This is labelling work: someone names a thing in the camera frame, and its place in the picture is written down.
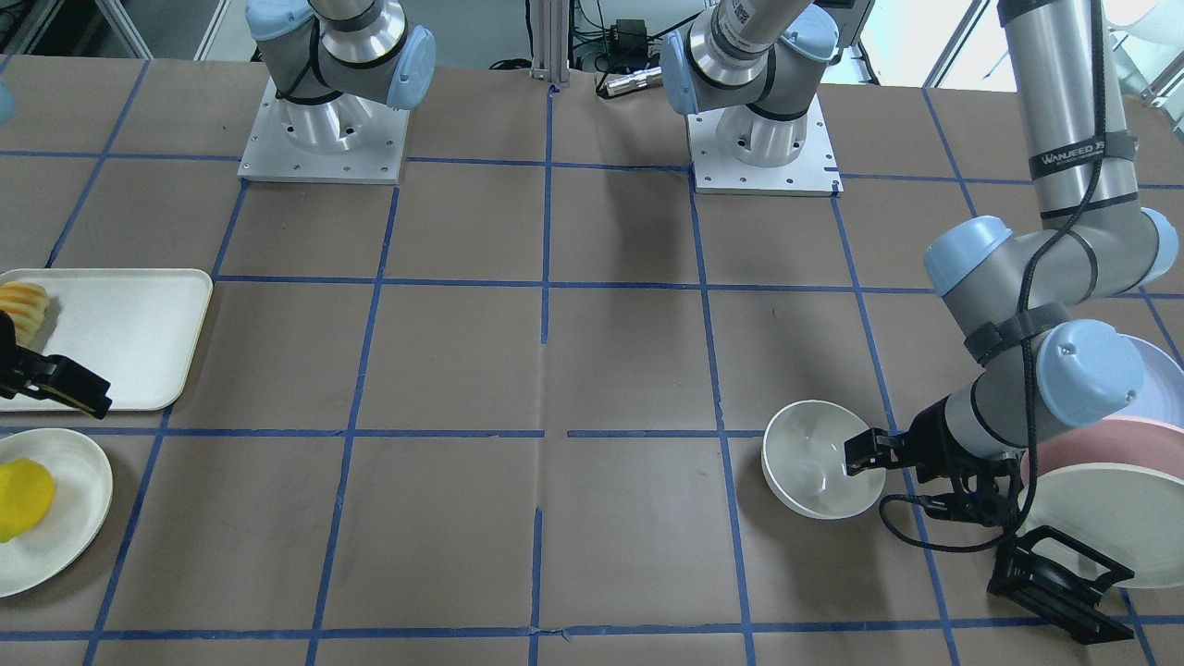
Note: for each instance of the blue plate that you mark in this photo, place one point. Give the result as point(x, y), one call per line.
point(1161, 397)

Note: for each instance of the white bowl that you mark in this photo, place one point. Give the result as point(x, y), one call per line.
point(803, 461)

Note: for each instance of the silver cylindrical connector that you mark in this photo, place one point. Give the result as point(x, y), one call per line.
point(633, 82)

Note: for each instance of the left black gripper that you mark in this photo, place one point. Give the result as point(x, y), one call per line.
point(934, 438)

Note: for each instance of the white round plate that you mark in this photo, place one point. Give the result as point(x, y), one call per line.
point(83, 494)

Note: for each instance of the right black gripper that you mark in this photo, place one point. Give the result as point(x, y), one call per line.
point(44, 377)

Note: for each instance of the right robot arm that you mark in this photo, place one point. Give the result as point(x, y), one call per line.
point(343, 79)

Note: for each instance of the yellow lemon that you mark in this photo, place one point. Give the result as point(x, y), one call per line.
point(27, 493)

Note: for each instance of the aluminium frame post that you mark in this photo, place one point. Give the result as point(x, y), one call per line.
point(549, 33)

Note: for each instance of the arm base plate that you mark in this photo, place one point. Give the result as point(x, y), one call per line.
point(736, 152)
point(344, 141)

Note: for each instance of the cream plate in rack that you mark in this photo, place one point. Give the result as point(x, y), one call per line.
point(1129, 513)

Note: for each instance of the black dish rack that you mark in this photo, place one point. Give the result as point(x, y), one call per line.
point(1055, 593)

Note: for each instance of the sliced bread loaf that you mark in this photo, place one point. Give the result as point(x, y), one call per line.
point(26, 304)

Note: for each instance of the pink plate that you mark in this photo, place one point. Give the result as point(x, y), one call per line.
point(1149, 444)

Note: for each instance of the white rectangular tray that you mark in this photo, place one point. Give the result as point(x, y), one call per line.
point(137, 328)

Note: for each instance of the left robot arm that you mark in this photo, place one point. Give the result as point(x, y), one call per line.
point(1043, 373)

